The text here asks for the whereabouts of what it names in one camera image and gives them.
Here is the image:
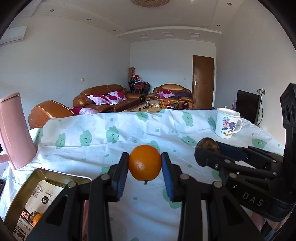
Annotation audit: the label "pink floral pillow left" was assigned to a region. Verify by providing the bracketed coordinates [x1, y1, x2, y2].
[87, 94, 109, 106]

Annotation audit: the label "coffee table with items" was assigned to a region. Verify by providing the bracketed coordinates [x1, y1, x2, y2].
[125, 99, 182, 113]

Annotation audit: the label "white cartoon mug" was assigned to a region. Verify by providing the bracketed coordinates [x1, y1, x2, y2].
[215, 108, 243, 139]

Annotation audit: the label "stacked dark chairs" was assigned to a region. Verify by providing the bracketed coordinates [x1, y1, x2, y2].
[128, 74, 151, 96]

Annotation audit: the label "white air conditioner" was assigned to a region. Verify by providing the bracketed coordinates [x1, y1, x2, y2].
[0, 26, 27, 47]

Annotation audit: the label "brown leather long sofa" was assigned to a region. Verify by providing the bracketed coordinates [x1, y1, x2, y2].
[73, 84, 144, 113]

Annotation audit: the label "pink metal tin box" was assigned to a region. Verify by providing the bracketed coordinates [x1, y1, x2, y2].
[4, 168, 92, 240]

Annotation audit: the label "pink electric kettle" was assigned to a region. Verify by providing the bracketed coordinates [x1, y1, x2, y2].
[0, 92, 37, 169]

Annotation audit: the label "brown leather chair back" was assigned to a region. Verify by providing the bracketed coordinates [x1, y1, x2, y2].
[28, 100, 75, 129]

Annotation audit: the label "brown wooden door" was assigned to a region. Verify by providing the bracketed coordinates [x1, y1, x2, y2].
[192, 55, 215, 109]

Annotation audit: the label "brown leather armchair sofa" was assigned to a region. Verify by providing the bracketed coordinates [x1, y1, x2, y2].
[145, 84, 194, 109]

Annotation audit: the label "small orange back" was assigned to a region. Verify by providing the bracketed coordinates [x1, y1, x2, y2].
[32, 213, 43, 227]

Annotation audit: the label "pink floral pillow right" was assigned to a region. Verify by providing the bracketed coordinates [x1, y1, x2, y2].
[105, 91, 127, 105]

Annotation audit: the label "black television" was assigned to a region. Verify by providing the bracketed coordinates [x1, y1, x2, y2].
[235, 90, 261, 125]

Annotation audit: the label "green cloud tablecloth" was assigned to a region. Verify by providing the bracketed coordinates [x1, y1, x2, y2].
[0, 108, 285, 241]

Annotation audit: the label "woven ceiling lamp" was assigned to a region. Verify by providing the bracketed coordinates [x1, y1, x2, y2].
[132, 0, 170, 8]

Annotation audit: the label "dark round pastry back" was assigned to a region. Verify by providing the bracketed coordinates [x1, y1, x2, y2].
[196, 138, 220, 154]

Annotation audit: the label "pink floral armchair pillow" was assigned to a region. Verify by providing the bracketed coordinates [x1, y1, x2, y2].
[157, 90, 175, 98]

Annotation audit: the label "printed paper in tin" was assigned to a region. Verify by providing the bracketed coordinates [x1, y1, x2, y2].
[13, 180, 63, 240]

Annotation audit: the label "large orange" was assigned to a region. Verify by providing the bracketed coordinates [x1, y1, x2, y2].
[128, 145, 162, 185]

